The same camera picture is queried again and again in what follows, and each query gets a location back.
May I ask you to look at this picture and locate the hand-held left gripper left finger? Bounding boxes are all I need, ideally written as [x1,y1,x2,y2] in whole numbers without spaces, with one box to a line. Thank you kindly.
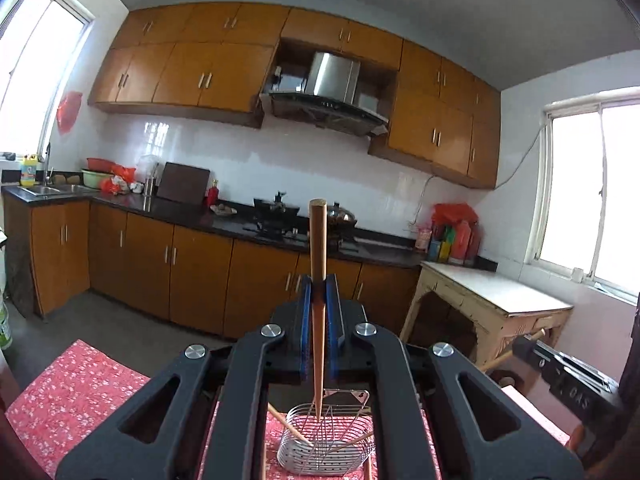
[55,277,316,480]

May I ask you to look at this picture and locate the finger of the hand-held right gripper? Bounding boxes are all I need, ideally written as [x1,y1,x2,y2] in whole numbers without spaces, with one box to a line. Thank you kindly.
[514,336,557,379]

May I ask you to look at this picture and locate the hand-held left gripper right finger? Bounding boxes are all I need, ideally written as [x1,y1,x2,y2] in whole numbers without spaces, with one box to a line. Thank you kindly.
[325,275,586,480]

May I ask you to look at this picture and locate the wire utensil basket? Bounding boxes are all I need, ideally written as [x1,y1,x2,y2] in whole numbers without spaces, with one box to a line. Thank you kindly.
[276,389,376,476]

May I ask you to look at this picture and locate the pink board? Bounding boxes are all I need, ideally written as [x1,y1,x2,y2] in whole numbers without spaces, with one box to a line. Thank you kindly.
[499,385,572,447]

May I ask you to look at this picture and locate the worn wooden side table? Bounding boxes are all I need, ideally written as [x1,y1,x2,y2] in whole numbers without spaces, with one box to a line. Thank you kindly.
[399,260,575,370]

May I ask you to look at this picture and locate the black gas stove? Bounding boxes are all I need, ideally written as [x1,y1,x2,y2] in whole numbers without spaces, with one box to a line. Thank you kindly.
[243,220,361,254]

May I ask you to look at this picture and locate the pan with steel lid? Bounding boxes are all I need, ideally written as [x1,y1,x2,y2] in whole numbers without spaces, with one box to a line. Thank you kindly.
[325,202,359,229]

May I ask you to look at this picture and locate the wooden base cabinets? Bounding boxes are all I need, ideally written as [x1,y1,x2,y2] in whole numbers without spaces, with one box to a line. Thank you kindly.
[2,186,427,339]

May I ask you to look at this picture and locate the black wok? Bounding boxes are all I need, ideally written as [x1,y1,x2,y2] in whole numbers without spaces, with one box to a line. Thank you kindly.
[253,191,301,226]

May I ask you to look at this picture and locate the orange red bottle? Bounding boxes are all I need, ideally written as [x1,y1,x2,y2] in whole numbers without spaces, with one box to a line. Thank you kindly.
[449,220,474,266]

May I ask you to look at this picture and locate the green and yellow box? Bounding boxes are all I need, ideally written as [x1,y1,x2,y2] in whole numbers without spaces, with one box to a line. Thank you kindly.
[429,225,451,262]

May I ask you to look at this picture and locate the large red plastic bag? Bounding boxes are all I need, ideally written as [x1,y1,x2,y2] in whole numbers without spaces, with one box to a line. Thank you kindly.
[431,203,480,234]

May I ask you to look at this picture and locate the white framed sliding window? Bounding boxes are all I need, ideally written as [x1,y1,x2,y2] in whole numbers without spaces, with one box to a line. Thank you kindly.
[532,87,640,306]

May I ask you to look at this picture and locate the dark wooden cutting board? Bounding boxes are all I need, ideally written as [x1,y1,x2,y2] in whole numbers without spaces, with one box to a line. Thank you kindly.
[156,162,211,206]

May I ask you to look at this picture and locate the red floral tablecloth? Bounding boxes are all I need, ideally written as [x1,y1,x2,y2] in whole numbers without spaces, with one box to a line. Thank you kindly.
[7,339,442,480]

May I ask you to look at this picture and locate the crumpled red plastic bag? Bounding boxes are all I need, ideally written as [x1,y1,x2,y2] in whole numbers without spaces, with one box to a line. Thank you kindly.
[99,164,137,196]

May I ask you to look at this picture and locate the steel range hood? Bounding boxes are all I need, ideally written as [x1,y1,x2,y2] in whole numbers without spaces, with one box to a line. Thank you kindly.
[259,51,391,137]

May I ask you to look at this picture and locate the green plastic basin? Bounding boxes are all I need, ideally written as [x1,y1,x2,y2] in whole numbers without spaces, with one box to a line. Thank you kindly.
[81,168,115,190]

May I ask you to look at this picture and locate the steel kitchen sink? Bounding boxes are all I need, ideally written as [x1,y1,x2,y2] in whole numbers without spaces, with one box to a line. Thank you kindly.
[17,183,99,196]

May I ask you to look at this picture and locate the white bucket green label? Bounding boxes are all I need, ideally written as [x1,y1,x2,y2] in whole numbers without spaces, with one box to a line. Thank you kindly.
[0,294,14,352]

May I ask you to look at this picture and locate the yellow detergent bottle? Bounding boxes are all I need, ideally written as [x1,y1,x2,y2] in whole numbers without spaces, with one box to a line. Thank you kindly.
[20,154,40,187]

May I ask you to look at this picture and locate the large bright window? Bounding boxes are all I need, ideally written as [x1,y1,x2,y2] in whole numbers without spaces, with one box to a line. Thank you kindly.
[0,0,94,157]

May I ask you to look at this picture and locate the white wall cable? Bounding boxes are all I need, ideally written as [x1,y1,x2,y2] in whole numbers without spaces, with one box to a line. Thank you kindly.
[492,125,546,191]

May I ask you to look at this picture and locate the wooden wall cabinets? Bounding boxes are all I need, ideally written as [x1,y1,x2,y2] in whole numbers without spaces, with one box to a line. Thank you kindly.
[88,2,501,190]

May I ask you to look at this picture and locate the red bag on wall hook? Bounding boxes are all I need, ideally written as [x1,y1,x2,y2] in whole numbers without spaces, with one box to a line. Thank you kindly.
[56,91,83,135]

